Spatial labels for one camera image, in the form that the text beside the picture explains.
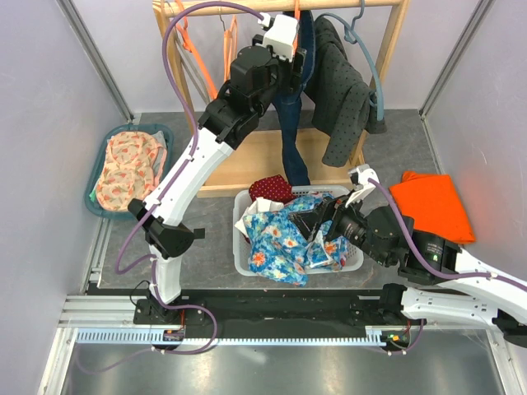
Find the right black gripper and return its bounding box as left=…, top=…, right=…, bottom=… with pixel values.
left=287, top=188, right=391, bottom=267

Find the dark denim skirt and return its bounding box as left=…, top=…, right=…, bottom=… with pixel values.
left=273, top=11, right=315, bottom=186

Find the blue floral skirt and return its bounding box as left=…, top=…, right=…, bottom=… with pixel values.
left=244, top=193, right=351, bottom=286

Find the red polka dot skirt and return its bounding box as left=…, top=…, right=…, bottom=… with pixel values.
left=249, top=174, right=295, bottom=204

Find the orange hanger of floral skirt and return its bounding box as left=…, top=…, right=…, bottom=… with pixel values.
left=223, top=16, right=238, bottom=81

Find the grey metal hanger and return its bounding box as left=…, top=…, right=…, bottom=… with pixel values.
left=172, top=12, right=231, bottom=109

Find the orange hanger of white skirt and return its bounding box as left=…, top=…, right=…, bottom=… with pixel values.
left=176, top=16, right=217, bottom=100

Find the orange hanger of denim skirt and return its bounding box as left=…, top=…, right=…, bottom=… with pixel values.
left=293, top=0, right=301, bottom=50

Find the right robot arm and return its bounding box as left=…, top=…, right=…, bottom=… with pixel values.
left=288, top=197, right=526, bottom=347

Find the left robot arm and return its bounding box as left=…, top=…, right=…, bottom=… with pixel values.
left=128, top=44, right=307, bottom=323

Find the blue-grey hanger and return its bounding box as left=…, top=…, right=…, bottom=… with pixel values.
left=320, top=0, right=385, bottom=122

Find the dark grey dotted garment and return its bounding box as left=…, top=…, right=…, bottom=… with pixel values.
left=305, top=16, right=387, bottom=167

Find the white plastic laundry basket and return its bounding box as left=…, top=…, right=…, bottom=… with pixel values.
left=232, top=184, right=364, bottom=277

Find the wooden clothes rack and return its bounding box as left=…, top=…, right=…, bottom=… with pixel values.
left=152, top=1, right=409, bottom=198

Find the orange folded cloth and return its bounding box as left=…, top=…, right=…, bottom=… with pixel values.
left=389, top=170, right=476, bottom=244

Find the peach floral garment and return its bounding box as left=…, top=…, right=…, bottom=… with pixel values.
left=91, top=130, right=168, bottom=212

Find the teal laundry basket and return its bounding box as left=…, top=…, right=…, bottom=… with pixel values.
left=84, top=123, right=174, bottom=221

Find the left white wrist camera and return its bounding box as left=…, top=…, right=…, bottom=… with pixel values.
left=259, top=12, right=299, bottom=63

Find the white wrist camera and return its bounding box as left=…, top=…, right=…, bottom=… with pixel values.
left=345, top=164, right=379, bottom=207
left=259, top=12, right=299, bottom=63

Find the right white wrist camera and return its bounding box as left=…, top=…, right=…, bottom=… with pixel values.
left=345, top=164, right=379, bottom=207

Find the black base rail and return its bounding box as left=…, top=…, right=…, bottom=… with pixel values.
left=86, top=287, right=427, bottom=341

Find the slotted grey cable duct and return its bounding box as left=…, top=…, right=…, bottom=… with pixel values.
left=77, top=328, right=388, bottom=346

